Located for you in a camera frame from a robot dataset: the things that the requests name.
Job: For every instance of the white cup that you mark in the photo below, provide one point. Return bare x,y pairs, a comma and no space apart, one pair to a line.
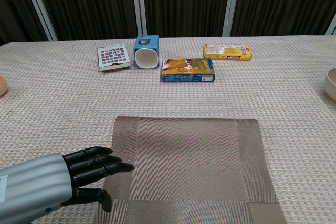
147,60

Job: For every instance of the dark pleated curtain panel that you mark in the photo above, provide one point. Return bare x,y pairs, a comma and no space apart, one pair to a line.
283,1
89,3
13,11
183,3

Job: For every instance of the white box with coloured squares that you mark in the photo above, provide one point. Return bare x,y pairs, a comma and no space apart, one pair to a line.
113,54

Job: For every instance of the brown egg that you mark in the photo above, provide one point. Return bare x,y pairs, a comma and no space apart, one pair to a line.
2,86

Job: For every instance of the beige bowl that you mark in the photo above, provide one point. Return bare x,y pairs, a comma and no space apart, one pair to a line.
331,85

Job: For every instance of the white screen frame post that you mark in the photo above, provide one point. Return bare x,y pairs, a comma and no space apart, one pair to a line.
39,6
139,3
231,3
332,27

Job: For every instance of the beige woven tablecloth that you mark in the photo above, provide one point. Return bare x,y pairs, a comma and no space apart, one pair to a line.
52,116

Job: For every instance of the blue and orange snack box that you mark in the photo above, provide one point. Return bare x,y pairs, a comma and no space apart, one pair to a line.
183,69

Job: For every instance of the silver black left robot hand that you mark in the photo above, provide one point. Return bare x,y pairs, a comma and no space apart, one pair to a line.
39,182

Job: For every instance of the brown woven placemat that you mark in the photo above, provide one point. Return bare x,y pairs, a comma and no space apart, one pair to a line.
189,169

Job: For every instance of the yellow snack box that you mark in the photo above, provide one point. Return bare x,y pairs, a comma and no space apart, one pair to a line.
225,51

